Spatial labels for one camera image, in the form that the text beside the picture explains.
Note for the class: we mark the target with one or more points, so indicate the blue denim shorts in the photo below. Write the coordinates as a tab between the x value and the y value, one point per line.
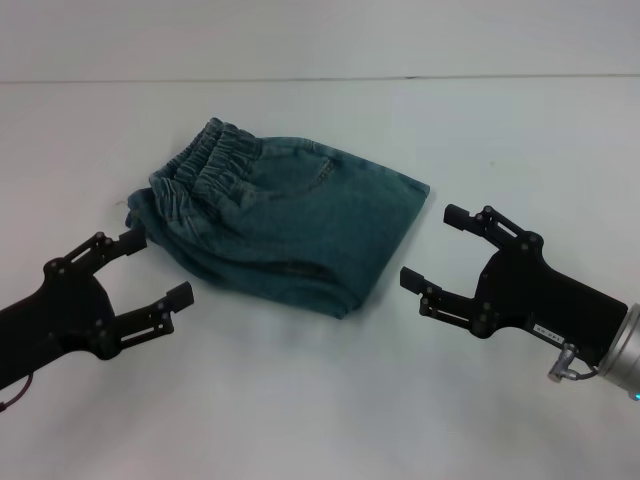
300	225

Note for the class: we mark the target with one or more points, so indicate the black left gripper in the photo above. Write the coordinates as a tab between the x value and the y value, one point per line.
60	320

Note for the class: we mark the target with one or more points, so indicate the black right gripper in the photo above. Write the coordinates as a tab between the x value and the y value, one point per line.
550	300

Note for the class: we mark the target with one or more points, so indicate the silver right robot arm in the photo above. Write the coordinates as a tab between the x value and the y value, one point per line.
625	360

